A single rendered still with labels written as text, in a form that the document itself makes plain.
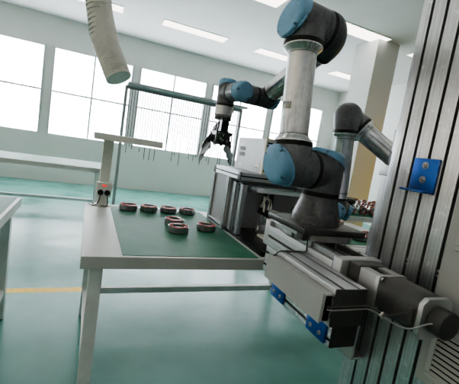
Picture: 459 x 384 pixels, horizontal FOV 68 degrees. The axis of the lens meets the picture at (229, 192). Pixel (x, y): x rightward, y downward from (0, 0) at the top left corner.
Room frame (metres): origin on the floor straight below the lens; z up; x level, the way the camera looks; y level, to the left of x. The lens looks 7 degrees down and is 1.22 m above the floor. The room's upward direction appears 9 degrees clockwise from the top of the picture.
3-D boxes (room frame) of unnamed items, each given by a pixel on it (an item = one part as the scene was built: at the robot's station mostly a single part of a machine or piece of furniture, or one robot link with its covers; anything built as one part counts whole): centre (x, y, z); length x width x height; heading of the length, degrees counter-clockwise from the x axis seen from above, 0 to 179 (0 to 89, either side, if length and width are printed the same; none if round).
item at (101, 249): (2.11, -0.30, 0.72); 2.20 x 1.01 x 0.05; 113
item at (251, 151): (2.18, -0.28, 1.22); 0.44 x 0.39 x 0.20; 113
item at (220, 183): (2.12, 0.06, 0.91); 0.28 x 0.03 x 0.32; 23
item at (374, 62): (5.86, -2.03, 1.65); 0.50 x 0.45 x 3.30; 23
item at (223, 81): (1.44, 0.07, 1.45); 0.09 x 0.08 x 0.11; 30
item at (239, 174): (2.18, -0.27, 1.09); 0.68 x 0.44 x 0.05; 113
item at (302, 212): (1.08, -0.29, 1.09); 0.15 x 0.15 x 0.10
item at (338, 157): (1.07, -0.28, 1.20); 0.13 x 0.12 x 0.14; 120
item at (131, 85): (5.27, 0.85, 0.97); 1.84 x 0.50 x 1.93; 113
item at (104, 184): (2.06, 0.66, 0.98); 0.37 x 0.35 x 0.46; 113
